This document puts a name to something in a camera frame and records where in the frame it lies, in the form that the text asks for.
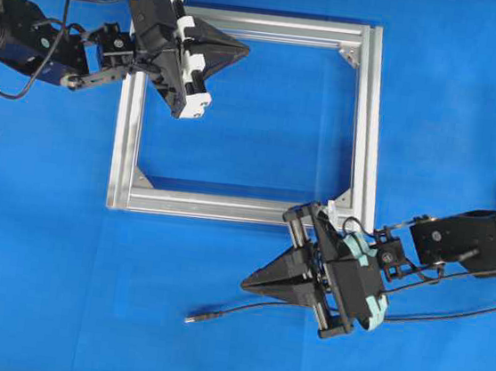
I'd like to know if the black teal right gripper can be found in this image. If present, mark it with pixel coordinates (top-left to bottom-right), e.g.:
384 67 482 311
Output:
240 203 389 338

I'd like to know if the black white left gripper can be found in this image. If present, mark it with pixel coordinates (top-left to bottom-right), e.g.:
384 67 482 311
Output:
135 0 250 119

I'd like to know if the silver aluminium extrusion frame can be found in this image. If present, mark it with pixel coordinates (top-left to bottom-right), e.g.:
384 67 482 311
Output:
106 6 384 230

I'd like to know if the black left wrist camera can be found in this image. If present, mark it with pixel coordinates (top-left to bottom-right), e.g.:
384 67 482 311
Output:
128 0 177 55

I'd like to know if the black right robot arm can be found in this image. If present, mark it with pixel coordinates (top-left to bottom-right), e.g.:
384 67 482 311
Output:
241 202 496 338

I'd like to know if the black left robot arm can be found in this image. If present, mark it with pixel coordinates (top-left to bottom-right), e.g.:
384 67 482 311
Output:
0 0 250 119

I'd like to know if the black wire with plug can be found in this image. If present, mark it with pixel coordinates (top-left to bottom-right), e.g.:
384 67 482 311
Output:
184 263 496 359

